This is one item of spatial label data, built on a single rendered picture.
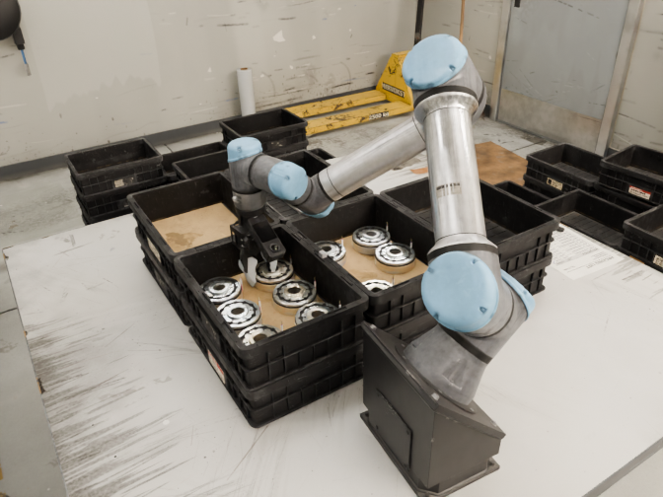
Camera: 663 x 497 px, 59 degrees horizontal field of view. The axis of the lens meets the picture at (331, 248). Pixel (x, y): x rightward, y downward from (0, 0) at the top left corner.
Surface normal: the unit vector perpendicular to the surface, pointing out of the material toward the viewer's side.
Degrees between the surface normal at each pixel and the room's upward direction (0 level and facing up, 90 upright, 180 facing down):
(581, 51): 90
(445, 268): 55
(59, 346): 0
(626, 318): 0
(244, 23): 90
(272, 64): 90
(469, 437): 90
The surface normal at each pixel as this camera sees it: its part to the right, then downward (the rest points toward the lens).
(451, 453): 0.45, 0.46
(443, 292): -0.49, -0.13
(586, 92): -0.85, 0.30
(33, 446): -0.03, -0.85
